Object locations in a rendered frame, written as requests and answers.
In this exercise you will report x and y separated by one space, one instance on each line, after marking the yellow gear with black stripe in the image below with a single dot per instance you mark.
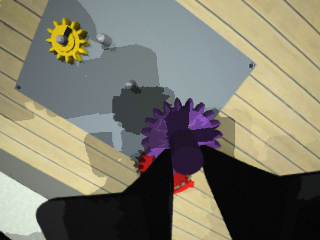
75 45

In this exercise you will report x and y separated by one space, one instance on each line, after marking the red gear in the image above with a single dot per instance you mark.
146 161

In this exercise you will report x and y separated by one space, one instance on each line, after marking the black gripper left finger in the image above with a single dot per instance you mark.
142 211

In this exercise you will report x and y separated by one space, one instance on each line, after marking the purple gear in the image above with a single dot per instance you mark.
182 129

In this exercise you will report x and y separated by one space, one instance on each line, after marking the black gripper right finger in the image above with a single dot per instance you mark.
255 204

